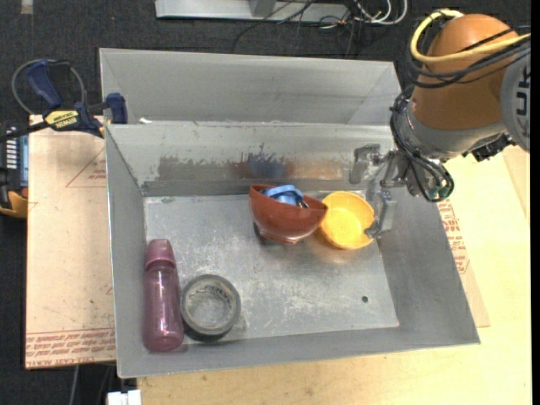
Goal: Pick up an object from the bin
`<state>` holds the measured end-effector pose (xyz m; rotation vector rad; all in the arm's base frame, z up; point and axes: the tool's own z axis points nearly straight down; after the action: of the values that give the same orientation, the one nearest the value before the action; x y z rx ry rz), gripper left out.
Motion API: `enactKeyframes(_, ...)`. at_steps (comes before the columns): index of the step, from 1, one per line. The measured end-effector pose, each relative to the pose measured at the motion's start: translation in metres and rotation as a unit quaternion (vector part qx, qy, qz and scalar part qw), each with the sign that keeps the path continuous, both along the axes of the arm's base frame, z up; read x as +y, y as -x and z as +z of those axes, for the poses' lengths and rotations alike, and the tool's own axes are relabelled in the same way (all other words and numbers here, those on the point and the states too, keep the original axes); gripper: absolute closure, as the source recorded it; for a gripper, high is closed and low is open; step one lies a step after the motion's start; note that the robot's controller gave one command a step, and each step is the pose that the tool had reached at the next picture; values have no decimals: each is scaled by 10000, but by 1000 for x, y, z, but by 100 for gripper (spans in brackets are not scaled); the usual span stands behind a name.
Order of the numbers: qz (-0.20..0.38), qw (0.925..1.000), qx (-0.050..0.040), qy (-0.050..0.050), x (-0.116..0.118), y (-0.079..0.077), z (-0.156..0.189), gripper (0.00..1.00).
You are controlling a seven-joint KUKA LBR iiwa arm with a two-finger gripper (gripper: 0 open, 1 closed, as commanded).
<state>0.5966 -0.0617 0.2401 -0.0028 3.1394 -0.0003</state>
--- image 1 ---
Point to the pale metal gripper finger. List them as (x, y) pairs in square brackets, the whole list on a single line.
[(387, 213), (362, 163)]

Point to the yellow bowl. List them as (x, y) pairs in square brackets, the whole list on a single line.
[(343, 222)]

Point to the red-brown bowl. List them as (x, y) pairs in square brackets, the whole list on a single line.
[(282, 222)]

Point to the grey metal bin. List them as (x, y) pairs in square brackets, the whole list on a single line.
[(287, 277)]

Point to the grey tape roll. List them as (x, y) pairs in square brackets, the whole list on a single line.
[(192, 314)]

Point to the purple plastic baby bottle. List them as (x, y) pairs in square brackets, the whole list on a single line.
[(162, 302)]

